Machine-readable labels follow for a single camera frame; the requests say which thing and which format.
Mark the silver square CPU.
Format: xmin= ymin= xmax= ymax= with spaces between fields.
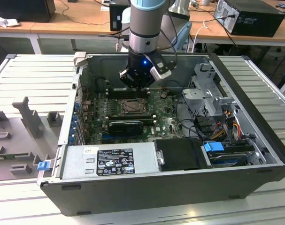
xmin=127 ymin=101 xmax=143 ymax=112

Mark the metal socket cover frame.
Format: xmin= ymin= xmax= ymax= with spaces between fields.
xmin=121 ymin=98 xmax=149 ymax=115

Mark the black RAM slot bank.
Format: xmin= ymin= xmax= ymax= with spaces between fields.
xmin=106 ymin=114 xmax=156 ymax=125
xmin=108 ymin=87 xmax=150 ymax=99

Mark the CPU socket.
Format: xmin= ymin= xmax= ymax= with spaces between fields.
xmin=120 ymin=98 xmax=149 ymax=115

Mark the black graphics card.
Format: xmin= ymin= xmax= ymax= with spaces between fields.
xmin=108 ymin=120 xmax=144 ymax=136

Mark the green motherboard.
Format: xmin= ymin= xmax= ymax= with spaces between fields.
xmin=82 ymin=90 xmax=188 ymax=145

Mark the small black computer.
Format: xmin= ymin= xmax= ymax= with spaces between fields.
xmin=109 ymin=2 xmax=131 ymax=32

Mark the pale blue teach pendant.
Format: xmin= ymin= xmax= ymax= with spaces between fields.
xmin=174 ymin=21 xmax=193 ymax=53

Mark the grey metal drive cage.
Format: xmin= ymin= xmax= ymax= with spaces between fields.
xmin=182 ymin=62 xmax=241 ymax=122

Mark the wooden desk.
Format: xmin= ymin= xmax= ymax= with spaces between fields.
xmin=0 ymin=0 xmax=285 ymax=55

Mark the black plastic shroud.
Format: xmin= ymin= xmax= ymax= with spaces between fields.
xmin=154 ymin=138 xmax=213 ymax=172

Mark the hard disk in blue carrier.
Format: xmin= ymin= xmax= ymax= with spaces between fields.
xmin=202 ymin=141 xmax=251 ymax=168

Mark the grey power supply unit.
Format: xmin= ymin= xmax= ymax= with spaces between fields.
xmin=60 ymin=142 xmax=161 ymax=180

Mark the black open PC case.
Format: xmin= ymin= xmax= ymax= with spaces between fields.
xmin=36 ymin=52 xmax=285 ymax=218

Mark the black desktop computer tower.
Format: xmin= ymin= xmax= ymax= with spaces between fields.
xmin=214 ymin=0 xmax=285 ymax=38

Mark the blue case latch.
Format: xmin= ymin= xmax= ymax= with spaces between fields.
xmin=38 ymin=161 xmax=50 ymax=172

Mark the large black box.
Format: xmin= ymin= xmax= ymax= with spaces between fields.
xmin=0 ymin=0 xmax=56 ymax=23

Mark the grey parts rack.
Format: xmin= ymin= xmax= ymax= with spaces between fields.
xmin=0 ymin=96 xmax=65 ymax=182

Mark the crumpled white paper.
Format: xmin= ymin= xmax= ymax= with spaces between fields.
xmin=0 ymin=13 xmax=21 ymax=28

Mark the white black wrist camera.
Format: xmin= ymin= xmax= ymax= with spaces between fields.
xmin=144 ymin=52 xmax=174 ymax=82

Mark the white cable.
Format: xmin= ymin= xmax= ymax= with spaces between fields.
xmin=192 ymin=20 xmax=209 ymax=53

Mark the yellow red wire bundle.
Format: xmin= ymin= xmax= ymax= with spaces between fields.
xmin=212 ymin=110 xmax=242 ymax=141

